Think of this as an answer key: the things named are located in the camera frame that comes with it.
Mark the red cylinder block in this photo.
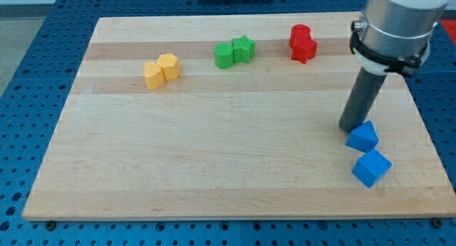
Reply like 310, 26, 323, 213
289, 24, 311, 48

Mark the red star block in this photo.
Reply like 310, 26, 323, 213
290, 38, 318, 64

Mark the yellow heart block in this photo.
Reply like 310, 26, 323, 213
143, 62, 165, 90

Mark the yellow hexagon block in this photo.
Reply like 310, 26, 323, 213
157, 53, 182, 81

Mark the blue triangular block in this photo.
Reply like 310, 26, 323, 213
346, 121, 379, 153

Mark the green cylinder block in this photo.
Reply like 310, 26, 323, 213
214, 42, 234, 69

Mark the black cable clamp ring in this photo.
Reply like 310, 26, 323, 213
348, 31, 430, 78

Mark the blue cube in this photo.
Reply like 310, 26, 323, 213
352, 149, 393, 188

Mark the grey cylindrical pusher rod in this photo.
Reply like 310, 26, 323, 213
338, 68, 386, 133

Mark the wooden board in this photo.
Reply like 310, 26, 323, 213
22, 12, 455, 221

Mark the green star block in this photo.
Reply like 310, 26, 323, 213
232, 35, 256, 64

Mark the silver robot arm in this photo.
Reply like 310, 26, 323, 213
349, 0, 450, 77

